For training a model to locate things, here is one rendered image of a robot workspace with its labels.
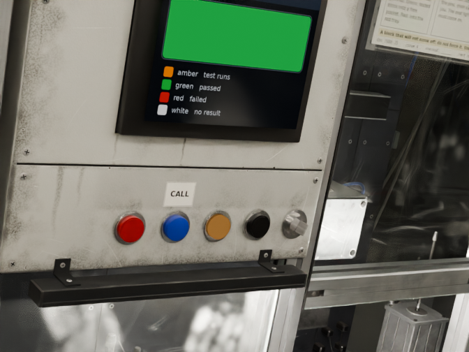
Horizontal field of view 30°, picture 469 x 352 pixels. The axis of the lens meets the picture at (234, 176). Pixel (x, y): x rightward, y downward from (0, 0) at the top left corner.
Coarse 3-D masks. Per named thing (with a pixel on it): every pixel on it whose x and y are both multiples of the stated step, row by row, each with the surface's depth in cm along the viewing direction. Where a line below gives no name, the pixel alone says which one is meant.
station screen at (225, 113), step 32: (192, 0) 93; (224, 0) 95; (256, 0) 98; (288, 0) 100; (320, 0) 103; (160, 32) 92; (160, 64) 93; (192, 64) 95; (224, 64) 98; (160, 96) 94; (192, 96) 97; (224, 96) 99; (256, 96) 102; (288, 96) 104; (288, 128) 106
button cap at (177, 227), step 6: (174, 216) 102; (180, 216) 103; (168, 222) 102; (174, 222) 102; (180, 222) 102; (186, 222) 103; (168, 228) 102; (174, 228) 102; (180, 228) 103; (186, 228) 103; (168, 234) 102; (174, 234) 102; (180, 234) 103; (174, 240) 103
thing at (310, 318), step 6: (306, 312) 147; (312, 312) 148; (318, 312) 148; (324, 312) 149; (300, 318) 146; (306, 318) 147; (312, 318) 148; (318, 318) 149; (324, 318) 150; (300, 324) 147; (306, 324) 148; (312, 324) 148; (318, 324) 149; (324, 324) 150
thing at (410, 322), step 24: (0, 0) 85; (0, 24) 86; (0, 48) 87; (0, 72) 87; (0, 96) 88; (408, 312) 166; (432, 312) 168; (384, 336) 168; (408, 336) 163; (432, 336) 165
